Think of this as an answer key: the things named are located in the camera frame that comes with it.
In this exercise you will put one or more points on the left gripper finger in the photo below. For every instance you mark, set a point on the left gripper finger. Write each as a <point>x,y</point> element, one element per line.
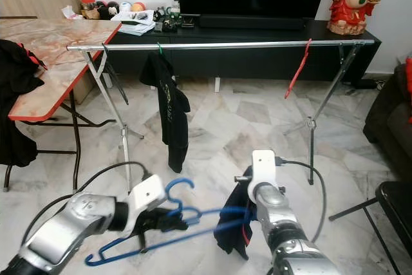
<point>170,216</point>
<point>172,227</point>

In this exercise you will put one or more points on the black folding chair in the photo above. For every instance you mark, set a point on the black folding chair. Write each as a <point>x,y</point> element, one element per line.
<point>396,198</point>

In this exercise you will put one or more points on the marble top folding table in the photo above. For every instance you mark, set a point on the marble top folding table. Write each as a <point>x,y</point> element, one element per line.
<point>64,49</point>

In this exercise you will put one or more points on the white tissue pack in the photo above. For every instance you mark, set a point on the white tissue pack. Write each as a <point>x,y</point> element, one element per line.
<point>71,13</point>

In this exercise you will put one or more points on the black camera gadget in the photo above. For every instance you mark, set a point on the black camera gadget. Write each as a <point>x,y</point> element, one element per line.
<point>170,24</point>

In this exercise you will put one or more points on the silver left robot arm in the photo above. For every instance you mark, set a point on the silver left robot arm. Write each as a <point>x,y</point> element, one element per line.
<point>67,230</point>

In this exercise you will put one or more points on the silver clothes rack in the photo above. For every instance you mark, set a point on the silver clothes rack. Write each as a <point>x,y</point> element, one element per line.
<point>244,44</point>

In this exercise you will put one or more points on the orange ball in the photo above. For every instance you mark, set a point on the orange ball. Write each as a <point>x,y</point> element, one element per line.
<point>138,7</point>

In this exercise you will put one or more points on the white blue ball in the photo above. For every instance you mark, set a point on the white blue ball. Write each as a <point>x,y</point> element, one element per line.
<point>125,7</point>

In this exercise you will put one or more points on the black shirt green print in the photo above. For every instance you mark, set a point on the black shirt green print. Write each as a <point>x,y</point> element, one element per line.
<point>170,114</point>

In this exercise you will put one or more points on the blue plastic hanger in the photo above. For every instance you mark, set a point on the blue plastic hanger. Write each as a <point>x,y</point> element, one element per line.
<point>180,180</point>

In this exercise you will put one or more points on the red Buddha figurine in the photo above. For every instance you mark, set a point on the red Buddha figurine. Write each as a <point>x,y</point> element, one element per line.
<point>351,4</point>

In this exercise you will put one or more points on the clear bottle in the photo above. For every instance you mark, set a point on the clear bottle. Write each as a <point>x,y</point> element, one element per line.
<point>174,6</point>

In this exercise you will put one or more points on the green hanger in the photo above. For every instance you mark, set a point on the green hanger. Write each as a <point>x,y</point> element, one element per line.
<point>159,47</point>

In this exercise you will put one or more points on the red black round toy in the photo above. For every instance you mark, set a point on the red black round toy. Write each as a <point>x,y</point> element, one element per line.
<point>102,9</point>

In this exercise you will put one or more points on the stack of papers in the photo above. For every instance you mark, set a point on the stack of papers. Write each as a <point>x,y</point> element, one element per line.
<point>135,22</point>

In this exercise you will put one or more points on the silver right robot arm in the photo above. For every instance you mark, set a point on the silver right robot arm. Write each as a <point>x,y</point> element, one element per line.
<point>290,236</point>

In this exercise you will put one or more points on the black shirt white print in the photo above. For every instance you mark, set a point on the black shirt white print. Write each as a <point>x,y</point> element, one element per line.
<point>16,101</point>

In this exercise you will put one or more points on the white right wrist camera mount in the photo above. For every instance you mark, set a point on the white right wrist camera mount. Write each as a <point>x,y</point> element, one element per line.
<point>264,169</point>

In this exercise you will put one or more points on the black soundbar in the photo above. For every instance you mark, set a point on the black soundbar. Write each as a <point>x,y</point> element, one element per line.
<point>251,22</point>

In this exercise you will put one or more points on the red pillow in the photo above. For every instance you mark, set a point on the red pillow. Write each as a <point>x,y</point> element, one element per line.
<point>409,88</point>

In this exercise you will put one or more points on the red lid jar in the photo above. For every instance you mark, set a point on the red lid jar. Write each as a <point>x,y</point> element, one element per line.
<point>89,9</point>

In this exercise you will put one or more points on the navy shirt orange collar stripe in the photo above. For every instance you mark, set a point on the navy shirt orange collar stripe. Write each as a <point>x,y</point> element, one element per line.
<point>232,236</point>

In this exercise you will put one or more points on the red hanger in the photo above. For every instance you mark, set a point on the red hanger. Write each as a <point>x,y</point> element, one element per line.
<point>298,69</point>

